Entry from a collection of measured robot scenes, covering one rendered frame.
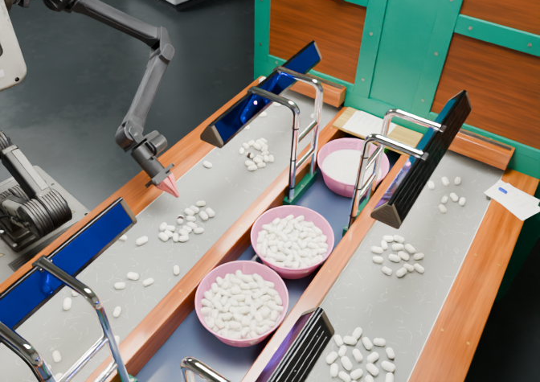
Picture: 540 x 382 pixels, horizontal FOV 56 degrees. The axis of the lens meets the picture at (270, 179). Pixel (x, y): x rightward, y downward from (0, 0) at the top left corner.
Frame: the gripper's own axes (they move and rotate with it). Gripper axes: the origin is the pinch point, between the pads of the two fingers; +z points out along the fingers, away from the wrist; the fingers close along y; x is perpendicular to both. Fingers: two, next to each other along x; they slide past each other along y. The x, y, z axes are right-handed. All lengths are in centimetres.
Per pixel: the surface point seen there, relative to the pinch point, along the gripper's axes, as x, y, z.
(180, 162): 13.0, 17.3, -7.4
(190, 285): -10.2, -22.0, 21.7
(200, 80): 140, 155, -44
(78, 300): 7.1, -42.9, 4.4
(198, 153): 12.7, 25.8, -6.0
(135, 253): 6.1, -21.3, 5.5
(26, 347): -39, -68, 1
